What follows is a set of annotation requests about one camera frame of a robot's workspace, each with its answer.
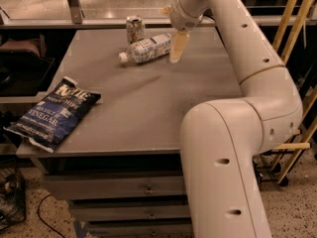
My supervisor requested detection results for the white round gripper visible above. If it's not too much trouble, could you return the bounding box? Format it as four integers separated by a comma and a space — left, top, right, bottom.
161, 0, 203, 63

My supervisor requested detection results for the clear blue-label plastic bottle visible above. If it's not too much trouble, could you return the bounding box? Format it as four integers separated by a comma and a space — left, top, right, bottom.
119, 34, 171, 63

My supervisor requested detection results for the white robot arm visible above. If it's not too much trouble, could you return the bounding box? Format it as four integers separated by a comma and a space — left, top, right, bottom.
169, 0, 303, 238

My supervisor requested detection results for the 7up soda can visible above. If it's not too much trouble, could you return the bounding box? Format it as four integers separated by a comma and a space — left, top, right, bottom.
126, 15, 145, 45

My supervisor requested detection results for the yellow wooden rack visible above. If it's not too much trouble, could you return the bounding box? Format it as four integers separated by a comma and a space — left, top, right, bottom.
261, 0, 317, 186

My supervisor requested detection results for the blue vinegar chips bag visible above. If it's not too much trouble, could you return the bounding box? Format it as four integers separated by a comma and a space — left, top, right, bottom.
6, 76, 101, 153

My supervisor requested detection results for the grey drawer cabinet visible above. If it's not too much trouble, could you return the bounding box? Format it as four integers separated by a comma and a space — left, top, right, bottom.
17, 27, 240, 238

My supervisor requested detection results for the dark chair at left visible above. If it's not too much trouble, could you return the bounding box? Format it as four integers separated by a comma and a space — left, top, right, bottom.
0, 35, 56, 97

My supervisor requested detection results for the metal window frame rail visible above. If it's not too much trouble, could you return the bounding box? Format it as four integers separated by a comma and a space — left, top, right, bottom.
0, 0, 317, 30

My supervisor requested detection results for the black floor cable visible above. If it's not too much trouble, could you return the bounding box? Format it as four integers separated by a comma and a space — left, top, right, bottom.
36, 193, 67, 238

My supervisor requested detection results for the black wire basket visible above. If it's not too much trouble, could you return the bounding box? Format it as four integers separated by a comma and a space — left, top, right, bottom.
0, 165, 26, 231

